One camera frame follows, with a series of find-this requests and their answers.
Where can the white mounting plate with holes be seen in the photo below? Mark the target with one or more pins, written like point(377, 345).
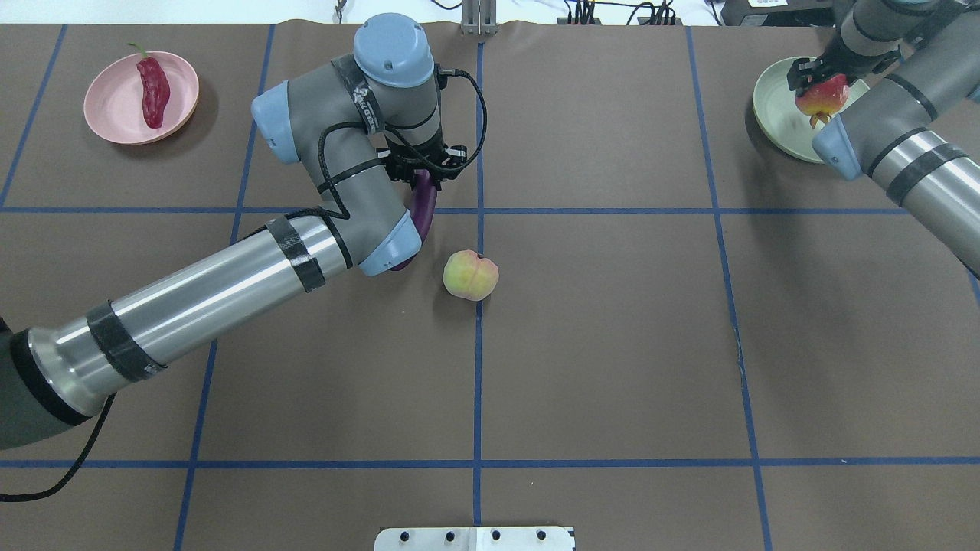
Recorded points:
point(477, 538)

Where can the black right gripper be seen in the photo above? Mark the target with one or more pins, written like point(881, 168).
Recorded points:
point(824, 63)

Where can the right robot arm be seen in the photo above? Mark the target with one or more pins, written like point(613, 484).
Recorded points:
point(926, 53)

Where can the purple eggplant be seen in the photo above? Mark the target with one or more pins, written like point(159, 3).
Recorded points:
point(425, 192)

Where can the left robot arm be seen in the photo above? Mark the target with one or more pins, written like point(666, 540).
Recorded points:
point(367, 129)

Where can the yellow green peach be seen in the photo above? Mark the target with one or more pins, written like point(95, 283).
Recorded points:
point(470, 276)

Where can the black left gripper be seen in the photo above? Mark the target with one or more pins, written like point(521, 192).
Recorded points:
point(414, 167)

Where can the brown paper table mat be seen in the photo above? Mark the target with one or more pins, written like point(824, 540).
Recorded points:
point(696, 342)

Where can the green plate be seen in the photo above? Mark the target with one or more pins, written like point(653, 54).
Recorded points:
point(776, 113)

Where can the red chili pepper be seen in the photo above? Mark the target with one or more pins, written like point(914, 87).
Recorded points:
point(155, 88)

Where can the pink plate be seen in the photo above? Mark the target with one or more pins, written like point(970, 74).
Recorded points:
point(141, 99)

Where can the red apple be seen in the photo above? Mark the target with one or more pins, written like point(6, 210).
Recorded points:
point(824, 100)

